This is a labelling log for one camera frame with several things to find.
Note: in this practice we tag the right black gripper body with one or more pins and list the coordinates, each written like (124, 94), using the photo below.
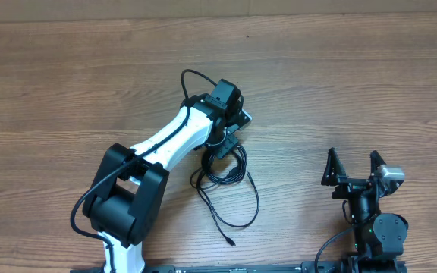
(348, 188)

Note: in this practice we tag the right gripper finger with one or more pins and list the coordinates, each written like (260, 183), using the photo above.
(334, 172)
(376, 161)

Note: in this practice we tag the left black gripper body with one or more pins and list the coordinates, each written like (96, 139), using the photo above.
(222, 141)

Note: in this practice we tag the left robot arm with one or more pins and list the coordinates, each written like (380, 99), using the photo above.
(124, 199)

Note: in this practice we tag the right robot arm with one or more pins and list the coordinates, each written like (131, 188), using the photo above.
(378, 237)

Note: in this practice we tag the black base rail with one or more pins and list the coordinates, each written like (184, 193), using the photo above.
(304, 267)

